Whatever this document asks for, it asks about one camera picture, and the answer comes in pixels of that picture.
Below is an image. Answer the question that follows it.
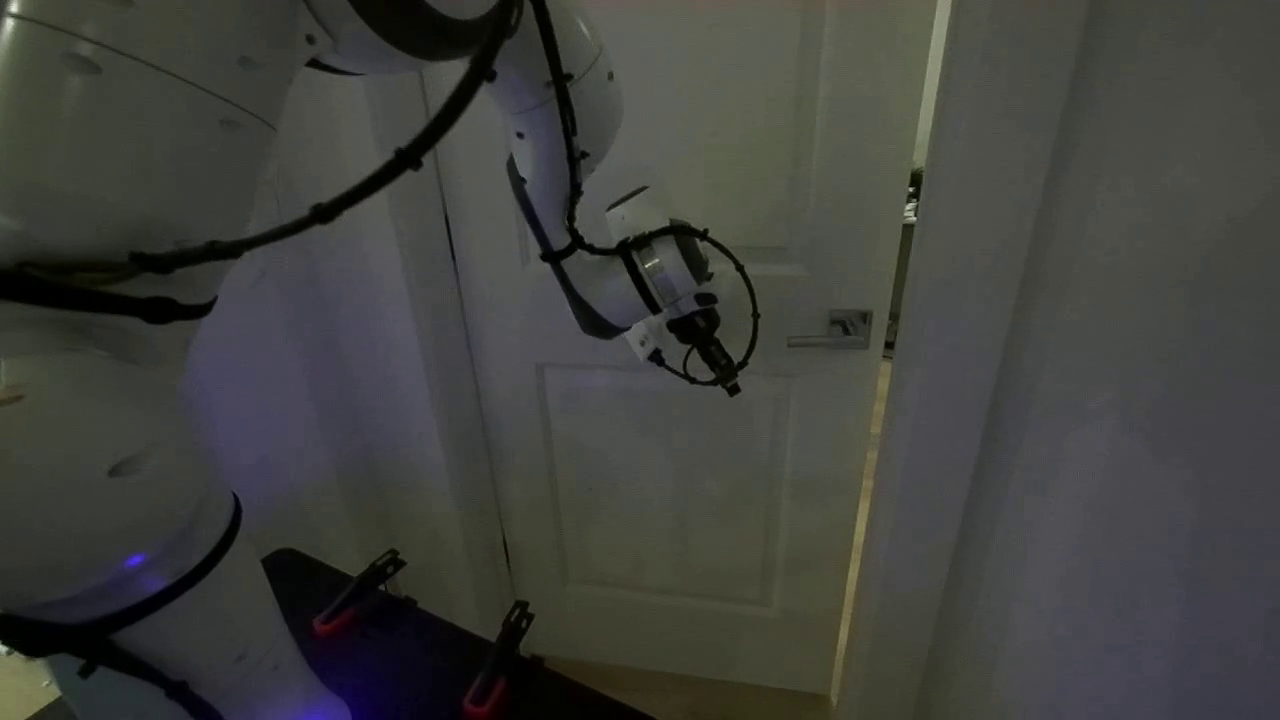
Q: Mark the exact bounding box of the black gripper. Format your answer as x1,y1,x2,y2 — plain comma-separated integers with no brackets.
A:
670,300,747,399

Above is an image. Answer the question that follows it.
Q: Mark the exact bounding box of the white panel door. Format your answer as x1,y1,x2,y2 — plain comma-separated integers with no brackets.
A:
426,0,944,698

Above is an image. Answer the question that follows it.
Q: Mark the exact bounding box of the black base board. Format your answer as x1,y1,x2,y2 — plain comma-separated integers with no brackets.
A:
258,543,657,720

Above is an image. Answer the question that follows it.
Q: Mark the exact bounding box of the wrist camera on mount plate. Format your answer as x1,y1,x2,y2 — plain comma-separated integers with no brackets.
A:
622,315,673,371

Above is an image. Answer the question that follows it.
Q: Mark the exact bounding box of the silver door lever handle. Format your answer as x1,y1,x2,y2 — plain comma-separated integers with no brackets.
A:
786,306,880,357

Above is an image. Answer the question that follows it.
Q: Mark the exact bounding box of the black clamp with red handles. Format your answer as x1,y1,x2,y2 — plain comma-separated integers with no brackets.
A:
461,597,539,720
308,543,407,639

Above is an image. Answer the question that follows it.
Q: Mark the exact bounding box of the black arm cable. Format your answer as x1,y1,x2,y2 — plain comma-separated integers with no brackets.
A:
0,0,763,393

